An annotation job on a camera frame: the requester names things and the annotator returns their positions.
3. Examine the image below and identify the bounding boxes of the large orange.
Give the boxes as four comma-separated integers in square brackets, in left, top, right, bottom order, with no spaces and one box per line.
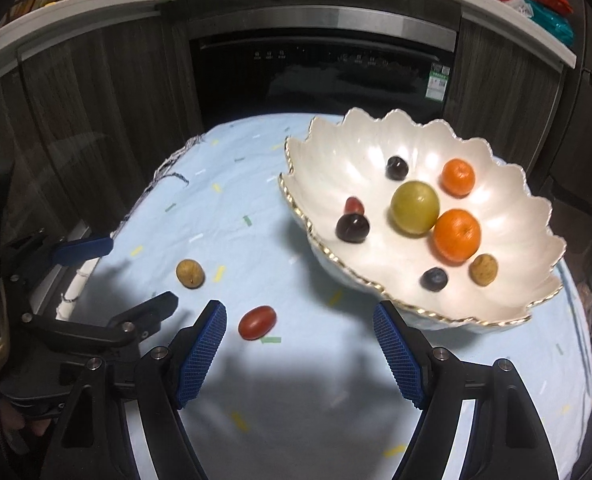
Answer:
[433,208,482,264]

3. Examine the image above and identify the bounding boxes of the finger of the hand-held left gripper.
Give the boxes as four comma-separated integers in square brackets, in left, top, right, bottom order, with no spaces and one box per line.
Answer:
[21,291,179,356]
[1,230,115,286]

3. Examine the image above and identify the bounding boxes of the green white sticker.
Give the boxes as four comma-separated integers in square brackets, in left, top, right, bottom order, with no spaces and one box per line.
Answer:
[427,64,450,99]

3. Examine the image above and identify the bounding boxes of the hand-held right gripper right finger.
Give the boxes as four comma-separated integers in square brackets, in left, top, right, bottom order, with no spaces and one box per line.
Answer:
[372,300,559,480]

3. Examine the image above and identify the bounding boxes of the black built-in oven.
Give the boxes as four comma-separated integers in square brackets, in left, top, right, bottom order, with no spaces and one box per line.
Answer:
[186,2,461,133]

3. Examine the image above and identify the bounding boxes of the white scalloped bowl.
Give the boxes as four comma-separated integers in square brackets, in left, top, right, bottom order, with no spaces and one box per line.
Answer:
[278,107,567,331]

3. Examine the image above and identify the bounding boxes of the small orange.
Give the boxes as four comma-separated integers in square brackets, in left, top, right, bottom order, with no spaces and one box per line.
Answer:
[441,158,476,197]

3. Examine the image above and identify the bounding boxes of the person's left hand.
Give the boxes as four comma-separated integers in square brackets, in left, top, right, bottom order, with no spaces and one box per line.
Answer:
[0,402,54,456]

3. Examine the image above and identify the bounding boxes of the light blue tablecloth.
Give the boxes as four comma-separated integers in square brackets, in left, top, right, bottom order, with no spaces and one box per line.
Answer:
[56,112,592,480]

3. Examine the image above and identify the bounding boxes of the brown longan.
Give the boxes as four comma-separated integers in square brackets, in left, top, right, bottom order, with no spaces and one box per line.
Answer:
[176,259,206,290]
[470,254,499,287]

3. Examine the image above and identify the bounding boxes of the dark wood cabinet door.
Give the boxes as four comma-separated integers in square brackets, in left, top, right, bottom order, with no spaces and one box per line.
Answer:
[446,17,566,186]
[0,20,201,241]

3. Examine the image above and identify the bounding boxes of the blueberry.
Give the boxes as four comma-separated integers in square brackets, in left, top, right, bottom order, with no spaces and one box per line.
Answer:
[421,267,449,292]

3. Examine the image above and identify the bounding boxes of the green apple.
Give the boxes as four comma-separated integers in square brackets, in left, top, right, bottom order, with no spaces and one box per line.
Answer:
[390,180,441,235]

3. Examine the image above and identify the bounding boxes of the dark purple plum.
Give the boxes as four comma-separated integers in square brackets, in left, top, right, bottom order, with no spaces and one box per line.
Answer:
[386,156,409,181]
[335,213,370,244]

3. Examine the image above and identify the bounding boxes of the teal packet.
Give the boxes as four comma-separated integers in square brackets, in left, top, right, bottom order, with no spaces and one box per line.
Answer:
[528,2,575,46]

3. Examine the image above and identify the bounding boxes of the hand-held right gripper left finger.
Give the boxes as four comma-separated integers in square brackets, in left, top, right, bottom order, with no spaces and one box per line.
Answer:
[51,300,227,480]

